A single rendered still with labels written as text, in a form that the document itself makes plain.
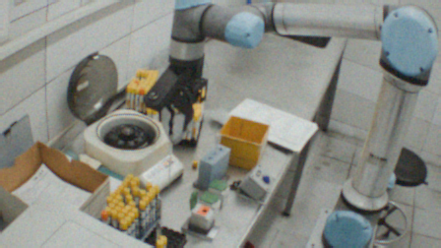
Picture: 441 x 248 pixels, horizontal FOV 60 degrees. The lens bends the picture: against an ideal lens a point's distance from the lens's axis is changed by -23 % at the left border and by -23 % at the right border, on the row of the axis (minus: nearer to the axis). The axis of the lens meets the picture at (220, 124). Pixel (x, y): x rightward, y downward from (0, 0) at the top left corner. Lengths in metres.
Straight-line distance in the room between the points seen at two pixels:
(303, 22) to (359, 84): 2.55
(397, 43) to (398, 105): 0.12
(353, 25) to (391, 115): 0.22
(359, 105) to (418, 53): 2.83
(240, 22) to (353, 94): 2.69
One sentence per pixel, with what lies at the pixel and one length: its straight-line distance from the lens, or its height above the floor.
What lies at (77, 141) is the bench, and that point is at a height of 0.87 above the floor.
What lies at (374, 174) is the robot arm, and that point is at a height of 1.27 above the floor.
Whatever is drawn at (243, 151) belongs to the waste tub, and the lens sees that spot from 1.46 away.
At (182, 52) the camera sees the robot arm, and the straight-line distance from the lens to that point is 0.99.
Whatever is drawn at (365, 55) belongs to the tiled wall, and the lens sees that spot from 3.42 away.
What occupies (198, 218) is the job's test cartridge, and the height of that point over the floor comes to 0.93.
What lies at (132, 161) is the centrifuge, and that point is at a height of 0.98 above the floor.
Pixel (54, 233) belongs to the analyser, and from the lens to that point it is 0.78.
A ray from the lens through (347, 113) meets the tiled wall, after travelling 3.61.
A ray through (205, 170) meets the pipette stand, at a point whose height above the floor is 0.95.
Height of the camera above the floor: 1.72
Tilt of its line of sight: 30 degrees down
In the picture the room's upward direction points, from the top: 8 degrees clockwise
